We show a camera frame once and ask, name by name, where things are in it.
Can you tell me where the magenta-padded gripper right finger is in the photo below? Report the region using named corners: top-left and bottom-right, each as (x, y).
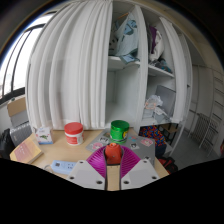
top-left (119, 145), bottom-right (160, 191)

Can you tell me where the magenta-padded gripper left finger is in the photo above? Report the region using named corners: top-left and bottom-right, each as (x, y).
top-left (66, 146), bottom-right (108, 191)

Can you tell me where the silver laptop with stickers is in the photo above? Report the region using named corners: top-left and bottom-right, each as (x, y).
top-left (85, 128), bottom-right (157, 166)

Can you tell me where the colourful patterned bag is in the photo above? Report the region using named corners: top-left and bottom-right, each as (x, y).
top-left (138, 124), bottom-right (168, 158)

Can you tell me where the white jar with red lid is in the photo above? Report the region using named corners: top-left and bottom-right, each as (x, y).
top-left (63, 121), bottom-right (85, 147)

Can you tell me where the green metal can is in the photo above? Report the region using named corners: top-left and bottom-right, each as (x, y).
top-left (109, 119), bottom-right (131, 144)

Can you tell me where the small wooden stool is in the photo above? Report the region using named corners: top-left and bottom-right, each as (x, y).
top-left (159, 123), bottom-right (181, 144)

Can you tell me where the small white printed box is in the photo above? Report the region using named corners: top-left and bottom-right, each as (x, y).
top-left (33, 125), bottom-right (54, 146)

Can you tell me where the yellow book with pink cover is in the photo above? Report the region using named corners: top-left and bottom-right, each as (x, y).
top-left (9, 137), bottom-right (44, 165)

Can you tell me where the grey ribbed suitcase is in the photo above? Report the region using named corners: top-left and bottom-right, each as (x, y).
top-left (9, 121), bottom-right (34, 147)

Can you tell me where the white metal rack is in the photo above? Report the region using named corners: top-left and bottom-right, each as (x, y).
top-left (189, 111), bottom-right (221, 156)

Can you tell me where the white shelf unit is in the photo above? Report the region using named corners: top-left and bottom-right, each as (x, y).
top-left (105, 1), bottom-right (194, 129)

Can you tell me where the black bag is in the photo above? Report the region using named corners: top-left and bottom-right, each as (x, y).
top-left (0, 128), bottom-right (16, 160)

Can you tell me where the brown cardboard box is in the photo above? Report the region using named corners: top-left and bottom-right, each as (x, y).
top-left (6, 95), bottom-right (29, 128)

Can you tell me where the white curtain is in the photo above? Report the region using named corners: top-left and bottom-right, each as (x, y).
top-left (24, 0), bottom-right (114, 131)

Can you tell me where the dark-framed window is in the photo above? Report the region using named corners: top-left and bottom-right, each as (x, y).
top-left (0, 14), bottom-right (54, 101)

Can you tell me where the white power strip cable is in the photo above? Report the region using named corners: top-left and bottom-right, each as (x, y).
top-left (43, 163), bottom-right (54, 173)

